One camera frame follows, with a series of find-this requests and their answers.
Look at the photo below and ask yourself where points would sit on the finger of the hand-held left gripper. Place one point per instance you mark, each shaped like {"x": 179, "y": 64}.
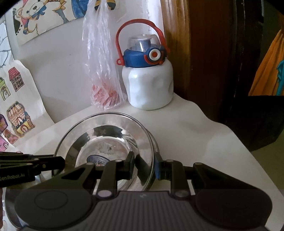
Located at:
{"x": 53, "y": 163}

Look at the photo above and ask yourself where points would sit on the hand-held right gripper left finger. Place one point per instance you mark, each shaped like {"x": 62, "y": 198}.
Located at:
{"x": 131, "y": 165}

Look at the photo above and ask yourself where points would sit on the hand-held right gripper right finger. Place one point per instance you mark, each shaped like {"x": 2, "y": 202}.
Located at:
{"x": 158, "y": 168}

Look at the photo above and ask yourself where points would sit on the steel bowl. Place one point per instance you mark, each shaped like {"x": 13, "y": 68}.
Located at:
{"x": 106, "y": 135}

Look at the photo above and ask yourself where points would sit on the coloured houses drawing paper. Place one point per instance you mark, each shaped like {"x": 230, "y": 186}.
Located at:
{"x": 20, "y": 106}

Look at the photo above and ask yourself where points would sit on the red round object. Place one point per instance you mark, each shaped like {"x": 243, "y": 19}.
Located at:
{"x": 103, "y": 94}

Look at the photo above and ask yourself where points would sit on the white bottle with blue lid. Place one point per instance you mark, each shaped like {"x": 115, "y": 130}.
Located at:
{"x": 148, "y": 88}

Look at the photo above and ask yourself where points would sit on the dark wooden furniture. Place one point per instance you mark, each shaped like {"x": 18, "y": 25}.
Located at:
{"x": 250, "y": 115}

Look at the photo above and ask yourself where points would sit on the clear plastic bag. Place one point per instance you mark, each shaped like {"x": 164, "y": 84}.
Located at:
{"x": 102, "y": 55}

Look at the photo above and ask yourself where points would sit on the black line drawing paper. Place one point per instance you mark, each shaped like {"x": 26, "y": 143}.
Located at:
{"x": 4, "y": 44}

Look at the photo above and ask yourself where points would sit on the orange cloth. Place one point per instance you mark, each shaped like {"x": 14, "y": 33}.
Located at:
{"x": 268, "y": 71}

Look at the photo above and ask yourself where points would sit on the cartoon bear drawing paper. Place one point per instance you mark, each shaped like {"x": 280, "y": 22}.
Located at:
{"x": 42, "y": 15}

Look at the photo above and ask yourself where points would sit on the brown wooden frame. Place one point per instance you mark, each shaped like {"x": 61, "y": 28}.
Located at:
{"x": 195, "y": 55}

